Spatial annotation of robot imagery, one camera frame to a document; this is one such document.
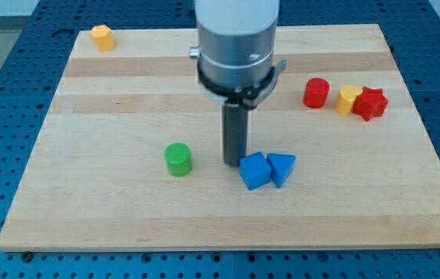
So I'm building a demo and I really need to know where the blue triangle block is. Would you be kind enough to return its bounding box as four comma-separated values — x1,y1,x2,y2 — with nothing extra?
267,153,296,188

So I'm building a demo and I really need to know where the red star block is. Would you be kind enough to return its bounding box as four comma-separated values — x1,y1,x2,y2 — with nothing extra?
352,87,389,122

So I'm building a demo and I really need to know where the green cylinder block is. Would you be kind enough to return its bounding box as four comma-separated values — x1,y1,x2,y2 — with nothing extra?
164,143,193,177

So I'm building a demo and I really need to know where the red cylinder block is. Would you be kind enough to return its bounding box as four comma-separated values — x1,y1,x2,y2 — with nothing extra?
303,77,330,109

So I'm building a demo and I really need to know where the yellow hexagon block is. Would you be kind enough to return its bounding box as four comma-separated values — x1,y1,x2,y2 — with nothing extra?
90,25,115,52

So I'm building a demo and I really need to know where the yellow heart block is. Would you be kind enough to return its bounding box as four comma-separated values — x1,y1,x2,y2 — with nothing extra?
335,85,363,115

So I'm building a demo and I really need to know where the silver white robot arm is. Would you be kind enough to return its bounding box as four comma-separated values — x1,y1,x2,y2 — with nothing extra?
190,0,287,167

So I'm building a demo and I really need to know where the blue cube block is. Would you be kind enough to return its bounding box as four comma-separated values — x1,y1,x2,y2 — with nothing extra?
239,152,272,191

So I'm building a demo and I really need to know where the black clamp ring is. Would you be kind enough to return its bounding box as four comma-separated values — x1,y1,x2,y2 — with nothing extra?
196,65,277,110

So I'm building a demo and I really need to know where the wooden board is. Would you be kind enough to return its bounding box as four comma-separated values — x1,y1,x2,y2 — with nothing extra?
0,24,440,252

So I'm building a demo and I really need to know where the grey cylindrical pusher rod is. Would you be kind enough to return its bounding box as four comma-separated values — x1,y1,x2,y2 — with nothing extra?
222,102,249,167

